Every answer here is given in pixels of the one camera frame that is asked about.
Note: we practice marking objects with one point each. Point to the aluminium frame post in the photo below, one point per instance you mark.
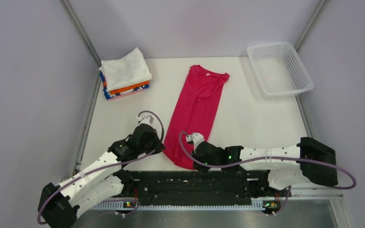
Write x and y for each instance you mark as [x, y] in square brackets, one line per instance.
[81, 31]
[322, 4]

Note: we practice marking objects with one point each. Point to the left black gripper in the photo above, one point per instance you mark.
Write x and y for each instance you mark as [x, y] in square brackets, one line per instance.
[157, 142]

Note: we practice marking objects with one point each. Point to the pink folded t shirt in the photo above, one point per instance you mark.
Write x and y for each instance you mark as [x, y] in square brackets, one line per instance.
[128, 94]

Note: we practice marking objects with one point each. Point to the blue floral folded t shirt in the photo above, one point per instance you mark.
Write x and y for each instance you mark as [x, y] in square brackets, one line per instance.
[106, 91]

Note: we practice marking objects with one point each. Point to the right aluminium frame post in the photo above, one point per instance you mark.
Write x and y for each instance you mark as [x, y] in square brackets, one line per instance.
[322, 4]

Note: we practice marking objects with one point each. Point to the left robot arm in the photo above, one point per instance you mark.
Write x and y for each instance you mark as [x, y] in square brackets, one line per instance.
[61, 204]

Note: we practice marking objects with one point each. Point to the white folded t shirt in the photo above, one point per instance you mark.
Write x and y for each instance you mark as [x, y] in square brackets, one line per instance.
[127, 71]

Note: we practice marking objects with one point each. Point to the white slotted cable duct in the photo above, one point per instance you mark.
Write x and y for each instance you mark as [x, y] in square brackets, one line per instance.
[256, 205]

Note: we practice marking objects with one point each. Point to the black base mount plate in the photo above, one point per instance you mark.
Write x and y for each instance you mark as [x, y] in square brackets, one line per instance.
[192, 188]

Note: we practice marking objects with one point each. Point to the left aluminium frame post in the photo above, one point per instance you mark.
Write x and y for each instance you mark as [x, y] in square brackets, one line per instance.
[81, 31]

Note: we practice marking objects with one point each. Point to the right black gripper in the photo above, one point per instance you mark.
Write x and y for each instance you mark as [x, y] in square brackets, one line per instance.
[202, 169]

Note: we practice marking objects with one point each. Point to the red t shirt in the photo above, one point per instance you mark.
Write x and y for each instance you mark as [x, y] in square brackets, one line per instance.
[195, 111]

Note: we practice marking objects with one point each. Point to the orange folded t shirt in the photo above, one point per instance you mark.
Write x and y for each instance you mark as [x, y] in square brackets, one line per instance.
[128, 88]

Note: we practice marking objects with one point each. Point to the white plastic basket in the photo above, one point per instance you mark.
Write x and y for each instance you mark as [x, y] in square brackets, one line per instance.
[278, 70]

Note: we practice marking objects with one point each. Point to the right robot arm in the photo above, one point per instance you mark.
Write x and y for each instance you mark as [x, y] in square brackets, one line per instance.
[308, 161]

